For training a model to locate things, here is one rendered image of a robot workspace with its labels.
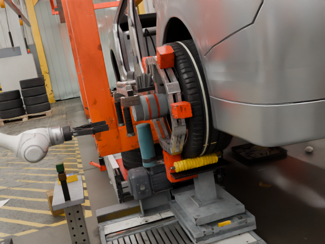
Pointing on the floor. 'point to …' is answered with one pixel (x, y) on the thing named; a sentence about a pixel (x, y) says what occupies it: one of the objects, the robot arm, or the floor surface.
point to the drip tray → (245, 149)
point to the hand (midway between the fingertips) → (104, 125)
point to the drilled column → (77, 224)
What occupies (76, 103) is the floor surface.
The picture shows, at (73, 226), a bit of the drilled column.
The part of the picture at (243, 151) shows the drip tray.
